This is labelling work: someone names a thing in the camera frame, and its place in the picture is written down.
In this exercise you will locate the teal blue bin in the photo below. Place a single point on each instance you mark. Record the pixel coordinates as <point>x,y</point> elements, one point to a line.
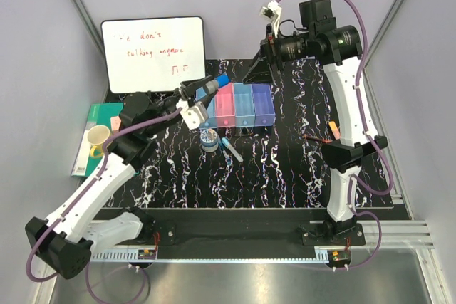
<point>243,105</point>

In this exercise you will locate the blue white marker pen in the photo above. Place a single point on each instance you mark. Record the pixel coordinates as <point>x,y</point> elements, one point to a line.
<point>231,148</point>

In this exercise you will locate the pink eraser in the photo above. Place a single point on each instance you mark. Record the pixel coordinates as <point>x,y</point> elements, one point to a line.
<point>115,123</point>

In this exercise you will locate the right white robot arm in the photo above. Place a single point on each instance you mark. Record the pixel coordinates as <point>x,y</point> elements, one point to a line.
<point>338,50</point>

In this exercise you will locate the black marbled table mat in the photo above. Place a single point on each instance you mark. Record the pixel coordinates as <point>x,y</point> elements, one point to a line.
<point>280,169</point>

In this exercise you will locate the blue white tape roll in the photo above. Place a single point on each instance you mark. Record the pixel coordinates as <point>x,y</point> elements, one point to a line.
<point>209,140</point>

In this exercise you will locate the green notebook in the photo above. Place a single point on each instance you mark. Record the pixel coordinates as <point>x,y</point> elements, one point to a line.
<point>99,114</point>

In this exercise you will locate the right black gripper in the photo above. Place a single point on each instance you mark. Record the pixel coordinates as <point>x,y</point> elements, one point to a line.
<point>261,71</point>

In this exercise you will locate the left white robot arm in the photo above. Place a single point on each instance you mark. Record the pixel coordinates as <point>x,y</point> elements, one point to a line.
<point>65,240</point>

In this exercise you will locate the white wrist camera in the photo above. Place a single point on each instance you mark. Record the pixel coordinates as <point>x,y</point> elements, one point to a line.
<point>272,13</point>
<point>193,116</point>

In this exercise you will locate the thin blue pen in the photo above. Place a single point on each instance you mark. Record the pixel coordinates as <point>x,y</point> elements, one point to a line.
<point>225,154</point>

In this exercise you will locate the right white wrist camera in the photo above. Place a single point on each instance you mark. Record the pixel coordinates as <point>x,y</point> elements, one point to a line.
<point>272,13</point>

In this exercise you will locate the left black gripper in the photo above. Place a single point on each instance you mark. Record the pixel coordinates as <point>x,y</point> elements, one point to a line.
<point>188,85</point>

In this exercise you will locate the purple bin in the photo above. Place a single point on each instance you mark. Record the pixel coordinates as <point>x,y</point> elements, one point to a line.
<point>263,105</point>

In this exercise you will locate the pink bin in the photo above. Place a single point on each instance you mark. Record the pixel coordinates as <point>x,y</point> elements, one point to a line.
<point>224,106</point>

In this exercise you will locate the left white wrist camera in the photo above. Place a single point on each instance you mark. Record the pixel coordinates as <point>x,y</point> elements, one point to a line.
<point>193,116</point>

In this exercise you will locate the light blue bin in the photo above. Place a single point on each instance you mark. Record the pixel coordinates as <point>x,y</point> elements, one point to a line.
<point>211,122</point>

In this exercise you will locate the yellow cream mug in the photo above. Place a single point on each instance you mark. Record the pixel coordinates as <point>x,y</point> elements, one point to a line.
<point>97,136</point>

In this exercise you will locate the white dry-erase board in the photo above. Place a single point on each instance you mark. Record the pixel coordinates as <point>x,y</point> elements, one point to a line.
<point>153,55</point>

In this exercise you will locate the grey blue glue stick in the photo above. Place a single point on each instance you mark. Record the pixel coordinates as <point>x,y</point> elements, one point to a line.
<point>212,85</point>

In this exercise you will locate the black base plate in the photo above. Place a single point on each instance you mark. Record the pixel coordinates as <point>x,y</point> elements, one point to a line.
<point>237,235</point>

